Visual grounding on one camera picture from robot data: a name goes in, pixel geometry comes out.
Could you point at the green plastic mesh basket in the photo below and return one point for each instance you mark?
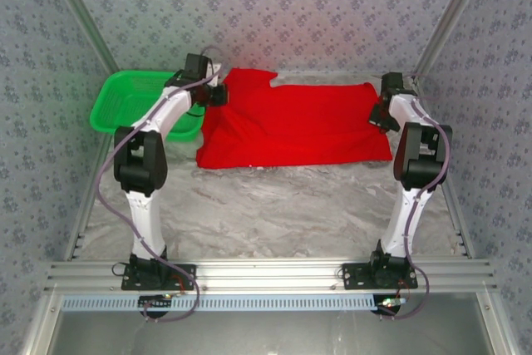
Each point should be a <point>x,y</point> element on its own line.
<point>120,101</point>

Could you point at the red t-shirt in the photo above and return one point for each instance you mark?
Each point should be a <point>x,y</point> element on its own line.
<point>299,122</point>

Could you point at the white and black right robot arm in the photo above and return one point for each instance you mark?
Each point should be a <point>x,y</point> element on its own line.
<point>405,222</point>

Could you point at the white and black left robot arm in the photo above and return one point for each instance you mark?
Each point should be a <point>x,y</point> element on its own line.
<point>145,222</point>

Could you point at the small black controller board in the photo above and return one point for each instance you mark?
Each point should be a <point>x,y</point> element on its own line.
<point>388,303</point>
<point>156,303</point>

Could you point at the metal lower shelf panel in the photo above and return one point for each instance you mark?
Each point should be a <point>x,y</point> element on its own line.
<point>266,334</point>

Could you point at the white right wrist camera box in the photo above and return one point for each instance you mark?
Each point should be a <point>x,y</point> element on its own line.
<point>409,87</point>

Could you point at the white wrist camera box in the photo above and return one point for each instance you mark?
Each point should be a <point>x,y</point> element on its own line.
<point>215,69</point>
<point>409,87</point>

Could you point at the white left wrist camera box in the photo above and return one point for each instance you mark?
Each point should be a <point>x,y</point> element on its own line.
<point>215,69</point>

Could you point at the aluminium frame post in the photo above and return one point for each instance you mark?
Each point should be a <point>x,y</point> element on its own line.
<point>85,18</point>
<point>449,18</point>

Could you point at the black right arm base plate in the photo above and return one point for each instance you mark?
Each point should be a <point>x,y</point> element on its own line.
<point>353,278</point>

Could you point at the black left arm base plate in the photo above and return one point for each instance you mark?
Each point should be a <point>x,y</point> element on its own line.
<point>185,270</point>

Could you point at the aluminium mounting rail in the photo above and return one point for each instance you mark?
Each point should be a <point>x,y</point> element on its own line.
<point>266,276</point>

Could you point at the aluminium frame leg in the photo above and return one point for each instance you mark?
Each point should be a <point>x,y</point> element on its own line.
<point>495,321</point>
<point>43,321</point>

